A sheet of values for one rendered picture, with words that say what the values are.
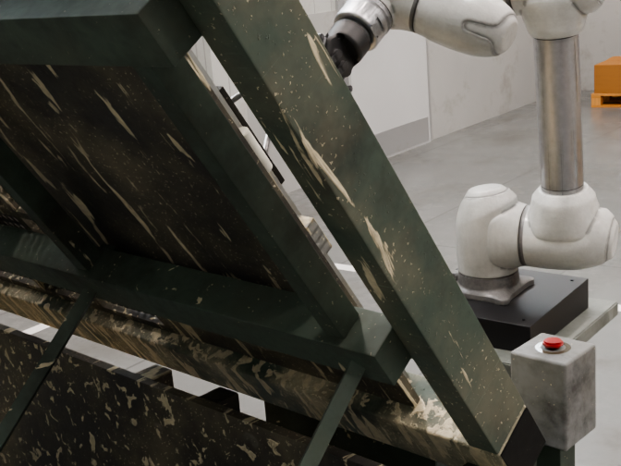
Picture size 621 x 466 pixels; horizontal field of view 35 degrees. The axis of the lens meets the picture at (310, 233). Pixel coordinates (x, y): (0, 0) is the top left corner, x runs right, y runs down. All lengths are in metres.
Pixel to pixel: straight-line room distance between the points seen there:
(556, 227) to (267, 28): 1.34
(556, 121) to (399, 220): 0.99
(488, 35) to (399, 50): 6.94
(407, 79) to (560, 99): 6.48
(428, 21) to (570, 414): 0.78
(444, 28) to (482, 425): 0.67
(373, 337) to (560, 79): 0.97
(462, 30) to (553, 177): 0.75
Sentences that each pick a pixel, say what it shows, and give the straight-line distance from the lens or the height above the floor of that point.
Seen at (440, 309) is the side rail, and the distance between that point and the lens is 1.50.
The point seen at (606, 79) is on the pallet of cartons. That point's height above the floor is 0.28.
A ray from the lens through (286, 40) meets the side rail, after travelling 1.20.
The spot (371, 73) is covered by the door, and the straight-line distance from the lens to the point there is 8.26.
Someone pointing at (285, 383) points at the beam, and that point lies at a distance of 2.04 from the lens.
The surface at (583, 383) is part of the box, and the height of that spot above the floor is 0.87.
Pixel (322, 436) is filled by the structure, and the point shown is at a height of 0.98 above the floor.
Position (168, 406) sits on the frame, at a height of 0.80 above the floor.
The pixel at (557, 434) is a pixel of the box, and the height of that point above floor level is 0.78.
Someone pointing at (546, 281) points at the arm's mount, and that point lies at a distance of 2.63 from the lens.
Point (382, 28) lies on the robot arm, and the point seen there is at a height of 1.56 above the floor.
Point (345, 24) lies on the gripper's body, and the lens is 1.70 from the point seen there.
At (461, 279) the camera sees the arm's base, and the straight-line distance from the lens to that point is 2.53.
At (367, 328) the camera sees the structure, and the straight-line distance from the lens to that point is 1.53.
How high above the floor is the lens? 1.68
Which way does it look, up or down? 15 degrees down
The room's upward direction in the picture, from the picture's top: 5 degrees counter-clockwise
